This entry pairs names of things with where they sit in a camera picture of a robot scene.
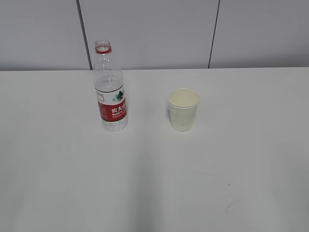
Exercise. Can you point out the clear water bottle red label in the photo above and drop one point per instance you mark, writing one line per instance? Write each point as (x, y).
(109, 86)

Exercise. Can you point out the white paper cup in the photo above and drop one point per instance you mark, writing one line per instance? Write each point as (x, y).
(183, 105)

